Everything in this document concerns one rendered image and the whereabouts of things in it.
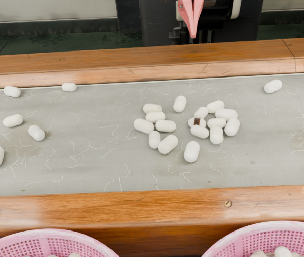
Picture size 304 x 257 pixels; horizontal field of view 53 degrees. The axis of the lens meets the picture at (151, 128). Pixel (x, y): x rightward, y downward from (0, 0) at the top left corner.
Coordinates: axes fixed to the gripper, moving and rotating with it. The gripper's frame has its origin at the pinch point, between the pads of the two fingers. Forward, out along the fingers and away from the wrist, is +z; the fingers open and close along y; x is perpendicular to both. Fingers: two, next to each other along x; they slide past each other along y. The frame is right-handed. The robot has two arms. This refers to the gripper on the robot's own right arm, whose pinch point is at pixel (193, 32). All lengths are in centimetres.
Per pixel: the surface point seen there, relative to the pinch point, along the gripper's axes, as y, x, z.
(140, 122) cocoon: -10.2, -1.2, 16.0
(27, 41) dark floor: -119, 187, -88
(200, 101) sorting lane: 1.2, 5.6, 11.5
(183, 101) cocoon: -2.5, 2.7, 12.0
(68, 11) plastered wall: -81, 181, -108
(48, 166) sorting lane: -25.0, -4.6, 23.0
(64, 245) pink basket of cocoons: -19.2, -14.1, 32.9
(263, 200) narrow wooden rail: 6.0, -12.4, 28.7
